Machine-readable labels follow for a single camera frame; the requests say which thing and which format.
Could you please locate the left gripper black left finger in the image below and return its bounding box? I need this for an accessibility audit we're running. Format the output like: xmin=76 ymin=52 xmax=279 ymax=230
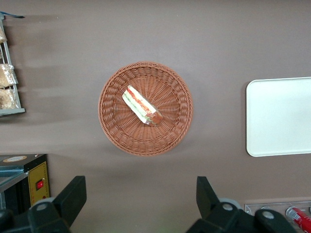
xmin=27 ymin=176 xmax=87 ymax=233

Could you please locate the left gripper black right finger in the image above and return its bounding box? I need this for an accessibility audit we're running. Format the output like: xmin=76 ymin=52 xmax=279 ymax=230
xmin=186 ymin=176 xmax=255 ymax=233

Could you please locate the triangle sandwich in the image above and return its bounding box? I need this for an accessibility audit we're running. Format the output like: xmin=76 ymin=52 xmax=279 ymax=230
xmin=121 ymin=84 xmax=163 ymax=126

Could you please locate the round brown wicker basket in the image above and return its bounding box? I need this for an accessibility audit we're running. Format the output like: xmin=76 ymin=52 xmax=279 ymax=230
xmin=98 ymin=61 xmax=194 ymax=157

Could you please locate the cream plastic tray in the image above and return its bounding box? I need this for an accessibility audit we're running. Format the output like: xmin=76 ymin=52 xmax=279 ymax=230
xmin=245 ymin=77 xmax=311 ymax=157

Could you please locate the black food warmer yellow panel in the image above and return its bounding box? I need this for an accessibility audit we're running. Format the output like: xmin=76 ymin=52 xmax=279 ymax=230
xmin=0 ymin=153 xmax=51 ymax=216

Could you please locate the clear acrylic bottle rack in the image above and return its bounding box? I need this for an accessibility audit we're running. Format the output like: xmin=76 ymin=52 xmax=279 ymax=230
xmin=244 ymin=200 xmax=311 ymax=233

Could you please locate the grey metal snack rack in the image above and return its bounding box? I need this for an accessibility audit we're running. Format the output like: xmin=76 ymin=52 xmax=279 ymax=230
xmin=0 ymin=19 xmax=26 ymax=117

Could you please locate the blue flat strip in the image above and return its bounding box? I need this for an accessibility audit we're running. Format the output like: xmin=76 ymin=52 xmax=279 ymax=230
xmin=0 ymin=11 xmax=26 ymax=19

